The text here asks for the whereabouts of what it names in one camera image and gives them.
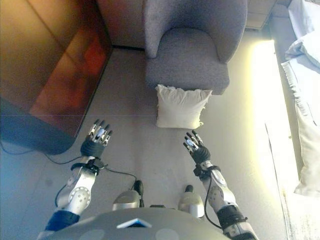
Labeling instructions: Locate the silver right robot leg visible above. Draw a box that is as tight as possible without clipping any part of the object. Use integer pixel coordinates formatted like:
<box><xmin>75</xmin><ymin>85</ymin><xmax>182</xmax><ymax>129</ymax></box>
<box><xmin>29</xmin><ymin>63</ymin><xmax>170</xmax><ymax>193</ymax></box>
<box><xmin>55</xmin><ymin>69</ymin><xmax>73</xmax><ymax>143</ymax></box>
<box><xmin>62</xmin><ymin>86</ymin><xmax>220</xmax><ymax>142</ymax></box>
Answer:
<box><xmin>177</xmin><ymin>184</ymin><xmax>206</xmax><ymax>219</ymax></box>

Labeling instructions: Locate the white bed duvet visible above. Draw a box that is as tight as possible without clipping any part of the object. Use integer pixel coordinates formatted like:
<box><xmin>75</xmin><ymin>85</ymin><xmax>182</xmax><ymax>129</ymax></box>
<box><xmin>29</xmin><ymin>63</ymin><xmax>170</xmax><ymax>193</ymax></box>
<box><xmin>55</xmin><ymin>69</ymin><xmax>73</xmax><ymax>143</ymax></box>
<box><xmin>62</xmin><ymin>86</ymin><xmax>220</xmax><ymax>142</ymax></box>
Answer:
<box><xmin>280</xmin><ymin>0</ymin><xmax>320</xmax><ymax>198</ymax></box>

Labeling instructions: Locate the silver robot leg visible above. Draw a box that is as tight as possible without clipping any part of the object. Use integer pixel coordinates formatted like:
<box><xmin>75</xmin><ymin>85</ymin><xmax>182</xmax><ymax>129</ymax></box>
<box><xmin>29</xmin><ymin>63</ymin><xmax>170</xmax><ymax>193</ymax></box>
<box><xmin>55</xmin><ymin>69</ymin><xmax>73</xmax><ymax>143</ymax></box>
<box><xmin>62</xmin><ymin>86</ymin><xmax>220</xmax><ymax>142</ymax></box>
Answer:
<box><xmin>111</xmin><ymin>179</ymin><xmax>145</xmax><ymax>212</ymax></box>
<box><xmin>177</xmin><ymin>184</ymin><xmax>206</xmax><ymax>219</ymax></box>

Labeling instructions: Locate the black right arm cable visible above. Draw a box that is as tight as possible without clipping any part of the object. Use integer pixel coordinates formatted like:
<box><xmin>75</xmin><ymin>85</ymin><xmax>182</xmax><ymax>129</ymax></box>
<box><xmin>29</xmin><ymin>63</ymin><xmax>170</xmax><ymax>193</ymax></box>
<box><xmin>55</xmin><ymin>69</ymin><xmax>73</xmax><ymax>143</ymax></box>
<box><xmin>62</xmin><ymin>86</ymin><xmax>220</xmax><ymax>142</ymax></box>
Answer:
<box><xmin>203</xmin><ymin>169</ymin><xmax>224</xmax><ymax>230</ymax></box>

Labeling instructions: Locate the glossy dark wood cabinet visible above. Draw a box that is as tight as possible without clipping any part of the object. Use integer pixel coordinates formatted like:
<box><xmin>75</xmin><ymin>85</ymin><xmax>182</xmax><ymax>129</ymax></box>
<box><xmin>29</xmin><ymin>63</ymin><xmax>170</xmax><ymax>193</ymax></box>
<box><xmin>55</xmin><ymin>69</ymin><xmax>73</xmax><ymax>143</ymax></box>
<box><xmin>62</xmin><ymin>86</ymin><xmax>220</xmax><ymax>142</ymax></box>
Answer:
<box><xmin>0</xmin><ymin>0</ymin><xmax>114</xmax><ymax>156</ymax></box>

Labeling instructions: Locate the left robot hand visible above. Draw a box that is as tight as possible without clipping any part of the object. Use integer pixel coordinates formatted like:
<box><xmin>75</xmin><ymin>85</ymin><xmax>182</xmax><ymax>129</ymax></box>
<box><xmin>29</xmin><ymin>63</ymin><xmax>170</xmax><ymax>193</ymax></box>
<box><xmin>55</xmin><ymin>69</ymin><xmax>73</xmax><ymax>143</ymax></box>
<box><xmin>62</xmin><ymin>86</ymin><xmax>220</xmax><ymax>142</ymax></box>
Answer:
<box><xmin>80</xmin><ymin>119</ymin><xmax>114</xmax><ymax>158</ymax></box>

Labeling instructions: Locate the grey upholstered bed frame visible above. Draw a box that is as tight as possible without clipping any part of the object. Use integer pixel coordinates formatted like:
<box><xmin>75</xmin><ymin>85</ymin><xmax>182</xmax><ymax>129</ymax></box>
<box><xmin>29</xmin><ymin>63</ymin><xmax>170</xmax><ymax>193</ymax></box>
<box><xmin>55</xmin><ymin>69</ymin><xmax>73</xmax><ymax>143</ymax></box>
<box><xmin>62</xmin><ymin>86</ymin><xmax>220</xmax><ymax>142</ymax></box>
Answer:
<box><xmin>268</xmin><ymin>0</ymin><xmax>320</xmax><ymax>176</ymax></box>

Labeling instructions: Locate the light wooden nightstand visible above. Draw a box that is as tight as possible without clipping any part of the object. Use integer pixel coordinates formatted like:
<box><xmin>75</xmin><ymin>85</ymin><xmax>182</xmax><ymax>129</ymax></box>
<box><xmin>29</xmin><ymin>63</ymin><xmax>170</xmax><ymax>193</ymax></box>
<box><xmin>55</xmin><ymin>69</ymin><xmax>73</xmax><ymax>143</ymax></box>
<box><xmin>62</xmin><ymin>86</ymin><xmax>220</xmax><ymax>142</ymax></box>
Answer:
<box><xmin>246</xmin><ymin>0</ymin><xmax>279</xmax><ymax>31</ymax></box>

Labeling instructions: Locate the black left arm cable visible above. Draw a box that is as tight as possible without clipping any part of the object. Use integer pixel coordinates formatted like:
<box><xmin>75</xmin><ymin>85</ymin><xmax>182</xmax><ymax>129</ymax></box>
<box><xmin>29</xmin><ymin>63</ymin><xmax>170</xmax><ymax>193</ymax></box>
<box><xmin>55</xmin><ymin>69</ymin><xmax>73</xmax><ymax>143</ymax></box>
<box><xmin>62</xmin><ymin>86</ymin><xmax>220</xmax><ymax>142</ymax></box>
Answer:
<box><xmin>53</xmin><ymin>164</ymin><xmax>138</xmax><ymax>209</ymax></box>

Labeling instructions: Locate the silver left robot leg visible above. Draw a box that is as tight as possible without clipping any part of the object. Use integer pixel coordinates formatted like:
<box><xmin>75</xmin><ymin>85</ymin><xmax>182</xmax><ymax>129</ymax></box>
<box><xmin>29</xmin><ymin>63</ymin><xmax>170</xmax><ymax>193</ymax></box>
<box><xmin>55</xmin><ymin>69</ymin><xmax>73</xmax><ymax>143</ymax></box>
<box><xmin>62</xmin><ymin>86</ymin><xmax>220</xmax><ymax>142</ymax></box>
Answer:
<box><xmin>111</xmin><ymin>179</ymin><xmax>145</xmax><ymax>212</ymax></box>

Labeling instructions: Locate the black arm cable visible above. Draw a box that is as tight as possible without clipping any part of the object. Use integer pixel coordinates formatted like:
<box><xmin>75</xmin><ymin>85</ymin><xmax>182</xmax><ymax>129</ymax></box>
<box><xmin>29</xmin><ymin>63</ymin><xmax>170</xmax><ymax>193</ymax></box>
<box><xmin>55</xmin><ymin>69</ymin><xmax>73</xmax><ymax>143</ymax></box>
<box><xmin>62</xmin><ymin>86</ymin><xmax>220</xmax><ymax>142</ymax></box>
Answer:
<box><xmin>203</xmin><ymin>169</ymin><xmax>224</xmax><ymax>230</ymax></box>
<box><xmin>53</xmin><ymin>164</ymin><xmax>138</xmax><ymax>209</ymax></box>

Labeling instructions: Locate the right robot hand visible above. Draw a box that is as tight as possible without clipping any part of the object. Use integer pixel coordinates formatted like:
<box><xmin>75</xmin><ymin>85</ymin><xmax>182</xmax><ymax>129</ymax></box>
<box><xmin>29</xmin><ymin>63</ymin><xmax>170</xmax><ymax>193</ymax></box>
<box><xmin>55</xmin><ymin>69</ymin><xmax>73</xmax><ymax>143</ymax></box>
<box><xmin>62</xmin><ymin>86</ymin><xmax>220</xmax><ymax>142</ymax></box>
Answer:
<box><xmin>183</xmin><ymin>129</ymin><xmax>211</xmax><ymax>165</ymax></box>

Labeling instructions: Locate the white fringed cushion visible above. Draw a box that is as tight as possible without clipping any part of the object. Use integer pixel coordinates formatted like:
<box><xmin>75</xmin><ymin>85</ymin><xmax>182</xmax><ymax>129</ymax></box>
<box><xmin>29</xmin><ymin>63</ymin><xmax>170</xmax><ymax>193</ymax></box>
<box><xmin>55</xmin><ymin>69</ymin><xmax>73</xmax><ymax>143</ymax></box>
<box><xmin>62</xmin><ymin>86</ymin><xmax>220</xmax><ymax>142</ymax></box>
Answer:
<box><xmin>154</xmin><ymin>84</ymin><xmax>214</xmax><ymax>130</ymax></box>

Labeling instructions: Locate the grey fabric armchair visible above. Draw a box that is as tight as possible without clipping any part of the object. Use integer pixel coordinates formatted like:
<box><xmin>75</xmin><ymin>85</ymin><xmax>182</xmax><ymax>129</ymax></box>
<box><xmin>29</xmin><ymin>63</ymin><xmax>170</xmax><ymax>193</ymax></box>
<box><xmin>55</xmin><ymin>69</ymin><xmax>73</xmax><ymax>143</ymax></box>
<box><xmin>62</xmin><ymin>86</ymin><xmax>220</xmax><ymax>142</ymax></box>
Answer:
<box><xmin>143</xmin><ymin>0</ymin><xmax>248</xmax><ymax>96</ymax></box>

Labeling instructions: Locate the grey robot torso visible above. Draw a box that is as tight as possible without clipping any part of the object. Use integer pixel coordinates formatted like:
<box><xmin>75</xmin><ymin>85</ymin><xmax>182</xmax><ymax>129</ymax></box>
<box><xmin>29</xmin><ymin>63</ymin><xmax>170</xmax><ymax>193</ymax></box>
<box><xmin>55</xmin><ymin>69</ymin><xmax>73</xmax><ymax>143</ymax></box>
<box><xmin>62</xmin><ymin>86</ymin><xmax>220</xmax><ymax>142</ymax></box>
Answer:
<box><xmin>37</xmin><ymin>206</ymin><xmax>241</xmax><ymax>240</ymax></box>

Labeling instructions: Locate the black floor cable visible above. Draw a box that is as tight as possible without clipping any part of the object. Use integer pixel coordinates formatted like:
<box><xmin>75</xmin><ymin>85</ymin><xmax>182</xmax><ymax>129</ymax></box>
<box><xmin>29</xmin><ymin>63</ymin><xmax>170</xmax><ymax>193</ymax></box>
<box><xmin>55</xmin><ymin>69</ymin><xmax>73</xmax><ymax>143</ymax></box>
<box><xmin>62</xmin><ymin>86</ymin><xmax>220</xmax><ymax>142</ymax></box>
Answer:
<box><xmin>0</xmin><ymin>139</ymin><xmax>85</xmax><ymax>165</ymax></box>

